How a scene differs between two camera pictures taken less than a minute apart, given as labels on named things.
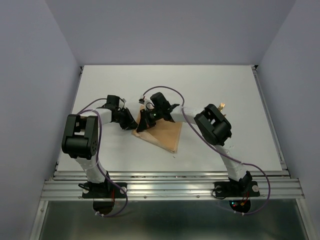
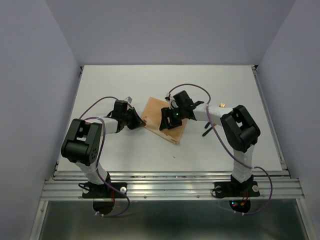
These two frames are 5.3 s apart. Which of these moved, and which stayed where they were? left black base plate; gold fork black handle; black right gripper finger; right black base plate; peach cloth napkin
Moved: peach cloth napkin; black right gripper finger
Stayed: left black base plate; gold fork black handle; right black base plate
